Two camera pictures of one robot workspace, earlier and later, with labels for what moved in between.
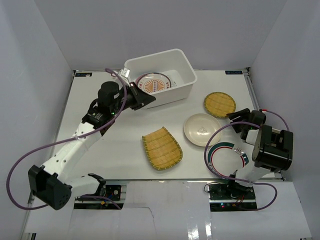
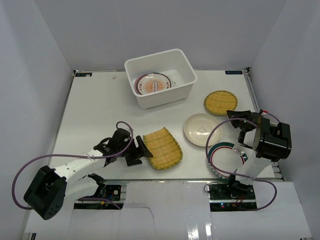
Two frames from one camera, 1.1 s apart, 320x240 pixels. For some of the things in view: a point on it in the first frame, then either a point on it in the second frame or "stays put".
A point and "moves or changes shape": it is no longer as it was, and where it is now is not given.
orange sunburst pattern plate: (154, 82) stays put
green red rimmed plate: (224, 158) stays put
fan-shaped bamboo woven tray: (163, 150) stays put
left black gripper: (135, 96) -> (136, 152)
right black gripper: (232, 116) stays put
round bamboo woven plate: (218, 104) moves or changes shape
